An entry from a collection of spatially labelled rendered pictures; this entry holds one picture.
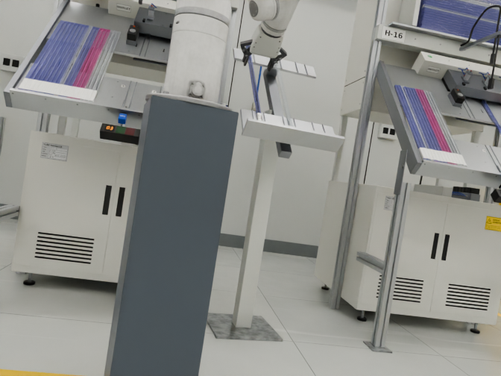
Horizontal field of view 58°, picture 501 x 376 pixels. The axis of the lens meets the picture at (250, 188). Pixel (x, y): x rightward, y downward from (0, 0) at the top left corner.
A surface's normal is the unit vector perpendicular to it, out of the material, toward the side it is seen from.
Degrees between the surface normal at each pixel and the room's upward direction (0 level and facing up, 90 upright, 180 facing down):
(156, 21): 43
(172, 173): 90
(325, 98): 90
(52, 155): 90
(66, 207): 90
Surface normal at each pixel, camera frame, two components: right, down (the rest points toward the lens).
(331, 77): 0.15, 0.05
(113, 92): 0.22, -0.69
